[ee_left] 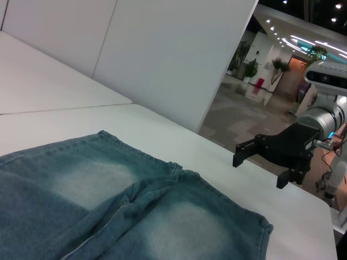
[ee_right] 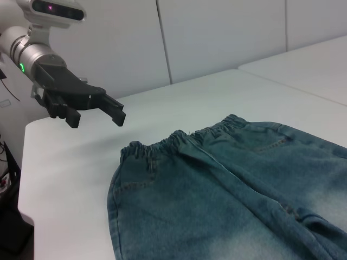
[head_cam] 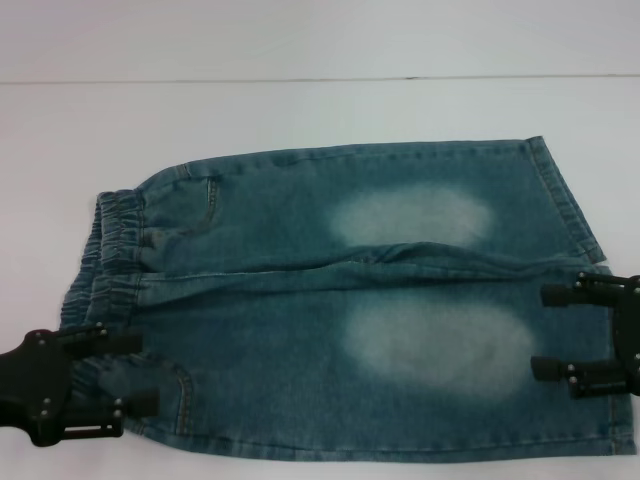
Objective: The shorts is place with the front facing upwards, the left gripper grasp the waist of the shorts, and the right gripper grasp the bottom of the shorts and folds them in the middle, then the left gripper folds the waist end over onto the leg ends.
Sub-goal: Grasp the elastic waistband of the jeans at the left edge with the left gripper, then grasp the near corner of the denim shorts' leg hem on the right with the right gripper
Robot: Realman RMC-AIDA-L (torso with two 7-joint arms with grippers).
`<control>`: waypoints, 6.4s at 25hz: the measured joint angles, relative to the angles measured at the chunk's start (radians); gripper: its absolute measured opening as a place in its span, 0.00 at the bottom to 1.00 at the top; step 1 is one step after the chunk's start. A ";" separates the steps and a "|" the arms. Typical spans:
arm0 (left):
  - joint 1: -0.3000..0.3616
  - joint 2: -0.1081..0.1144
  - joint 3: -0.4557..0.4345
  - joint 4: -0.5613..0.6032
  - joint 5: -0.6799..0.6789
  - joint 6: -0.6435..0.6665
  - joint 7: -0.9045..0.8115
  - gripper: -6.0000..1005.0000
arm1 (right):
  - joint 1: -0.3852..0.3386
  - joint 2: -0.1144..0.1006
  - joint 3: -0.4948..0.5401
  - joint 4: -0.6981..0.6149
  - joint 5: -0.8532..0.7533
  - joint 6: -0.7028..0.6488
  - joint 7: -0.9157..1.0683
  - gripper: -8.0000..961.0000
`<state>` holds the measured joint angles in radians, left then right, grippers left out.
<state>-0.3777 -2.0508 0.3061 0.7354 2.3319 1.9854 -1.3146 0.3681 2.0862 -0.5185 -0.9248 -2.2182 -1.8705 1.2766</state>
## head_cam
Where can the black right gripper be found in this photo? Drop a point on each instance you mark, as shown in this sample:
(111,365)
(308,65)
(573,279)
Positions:
(630,340)

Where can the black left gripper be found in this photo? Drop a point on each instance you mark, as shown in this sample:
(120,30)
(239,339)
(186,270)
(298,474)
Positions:
(35,370)

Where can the blue denim shorts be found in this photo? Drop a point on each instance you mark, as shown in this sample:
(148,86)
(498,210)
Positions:
(300,240)

